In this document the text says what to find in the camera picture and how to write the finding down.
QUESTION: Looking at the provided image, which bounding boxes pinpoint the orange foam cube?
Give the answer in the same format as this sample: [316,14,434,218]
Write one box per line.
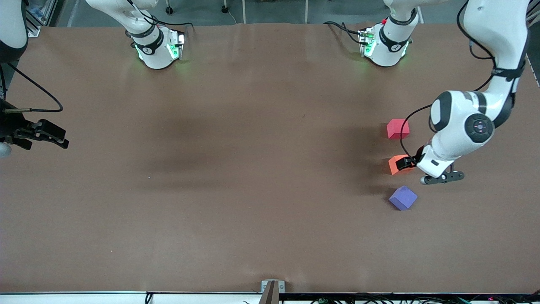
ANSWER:
[388,155,416,176]

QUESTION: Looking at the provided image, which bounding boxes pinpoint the purple foam cube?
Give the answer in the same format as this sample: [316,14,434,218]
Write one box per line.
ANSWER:
[389,185,418,211]

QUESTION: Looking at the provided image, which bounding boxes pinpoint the red foam cube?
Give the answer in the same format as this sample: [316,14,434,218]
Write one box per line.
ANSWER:
[386,119,410,140]

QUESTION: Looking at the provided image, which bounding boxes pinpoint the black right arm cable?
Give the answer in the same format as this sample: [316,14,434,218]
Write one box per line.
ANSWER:
[0,62,64,114]

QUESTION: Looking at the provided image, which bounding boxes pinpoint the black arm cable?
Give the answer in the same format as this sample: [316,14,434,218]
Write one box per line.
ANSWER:
[0,62,64,114]
[400,0,507,160]

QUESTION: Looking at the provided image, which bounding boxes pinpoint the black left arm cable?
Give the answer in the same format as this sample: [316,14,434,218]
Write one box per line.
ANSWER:
[400,0,507,160]

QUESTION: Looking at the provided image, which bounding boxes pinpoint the aluminium frame post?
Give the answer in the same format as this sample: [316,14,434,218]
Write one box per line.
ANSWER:
[25,0,41,38]
[526,0,540,33]

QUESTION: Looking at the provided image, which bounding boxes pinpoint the black left base cable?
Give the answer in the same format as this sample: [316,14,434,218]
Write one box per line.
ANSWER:
[323,21,365,46]

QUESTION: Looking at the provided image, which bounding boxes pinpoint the black base cable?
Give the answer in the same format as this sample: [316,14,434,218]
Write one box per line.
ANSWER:
[323,21,365,46]
[159,20,194,35]

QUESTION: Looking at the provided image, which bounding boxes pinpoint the black right base cable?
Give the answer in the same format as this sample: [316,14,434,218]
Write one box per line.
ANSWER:
[159,20,194,35]

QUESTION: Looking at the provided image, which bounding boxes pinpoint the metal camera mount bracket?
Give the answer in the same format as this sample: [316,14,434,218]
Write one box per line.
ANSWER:
[258,280,285,304]

